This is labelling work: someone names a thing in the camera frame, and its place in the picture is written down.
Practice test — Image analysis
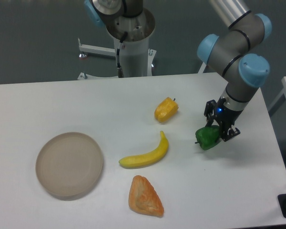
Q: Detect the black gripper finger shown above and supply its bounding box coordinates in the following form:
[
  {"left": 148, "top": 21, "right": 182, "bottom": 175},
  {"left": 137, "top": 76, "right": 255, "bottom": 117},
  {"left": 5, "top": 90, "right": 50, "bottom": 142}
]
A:
[
  {"left": 205, "top": 114, "right": 216, "bottom": 127},
  {"left": 219, "top": 121, "right": 240, "bottom": 142}
]

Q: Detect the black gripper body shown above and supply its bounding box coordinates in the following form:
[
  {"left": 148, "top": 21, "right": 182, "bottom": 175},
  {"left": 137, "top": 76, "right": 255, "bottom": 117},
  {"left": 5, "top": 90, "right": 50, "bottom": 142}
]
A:
[{"left": 204, "top": 97, "right": 243, "bottom": 125}]

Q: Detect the green toy pepper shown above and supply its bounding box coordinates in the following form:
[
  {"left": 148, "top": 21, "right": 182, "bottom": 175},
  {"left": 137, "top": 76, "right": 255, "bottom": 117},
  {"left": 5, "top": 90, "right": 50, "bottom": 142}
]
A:
[{"left": 195, "top": 125, "right": 220, "bottom": 150}]

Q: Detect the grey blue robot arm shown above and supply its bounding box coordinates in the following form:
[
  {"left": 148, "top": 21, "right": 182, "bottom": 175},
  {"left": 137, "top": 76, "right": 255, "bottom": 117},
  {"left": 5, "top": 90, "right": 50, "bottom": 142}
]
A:
[{"left": 84, "top": 0, "right": 272, "bottom": 141}]

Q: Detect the yellow toy pepper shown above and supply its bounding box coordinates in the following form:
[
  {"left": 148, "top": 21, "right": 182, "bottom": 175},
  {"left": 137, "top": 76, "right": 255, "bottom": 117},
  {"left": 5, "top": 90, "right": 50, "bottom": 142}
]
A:
[{"left": 154, "top": 97, "right": 179, "bottom": 123}]

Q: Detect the yellow toy banana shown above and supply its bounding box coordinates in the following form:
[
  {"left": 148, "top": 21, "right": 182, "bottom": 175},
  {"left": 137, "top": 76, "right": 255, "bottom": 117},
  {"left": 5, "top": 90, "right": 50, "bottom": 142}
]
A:
[{"left": 119, "top": 131, "right": 169, "bottom": 169}]

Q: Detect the orange toy croissant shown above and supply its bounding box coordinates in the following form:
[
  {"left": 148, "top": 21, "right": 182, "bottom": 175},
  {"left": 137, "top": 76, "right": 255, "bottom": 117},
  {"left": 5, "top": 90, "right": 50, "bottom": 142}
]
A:
[{"left": 128, "top": 175, "right": 164, "bottom": 218}]

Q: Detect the beige round plate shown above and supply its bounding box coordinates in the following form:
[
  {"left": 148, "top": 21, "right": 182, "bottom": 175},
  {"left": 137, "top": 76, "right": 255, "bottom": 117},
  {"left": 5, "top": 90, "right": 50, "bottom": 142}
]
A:
[{"left": 35, "top": 132, "right": 103, "bottom": 200}]

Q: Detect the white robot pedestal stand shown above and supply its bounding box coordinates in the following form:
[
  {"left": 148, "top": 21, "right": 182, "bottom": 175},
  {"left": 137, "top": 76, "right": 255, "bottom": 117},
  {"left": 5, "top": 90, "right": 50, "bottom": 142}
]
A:
[{"left": 76, "top": 9, "right": 210, "bottom": 81}]

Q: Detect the black cable on pedestal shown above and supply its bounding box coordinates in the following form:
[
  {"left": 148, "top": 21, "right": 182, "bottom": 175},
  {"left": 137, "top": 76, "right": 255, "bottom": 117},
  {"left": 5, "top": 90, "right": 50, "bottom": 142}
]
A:
[{"left": 115, "top": 31, "right": 128, "bottom": 78}]

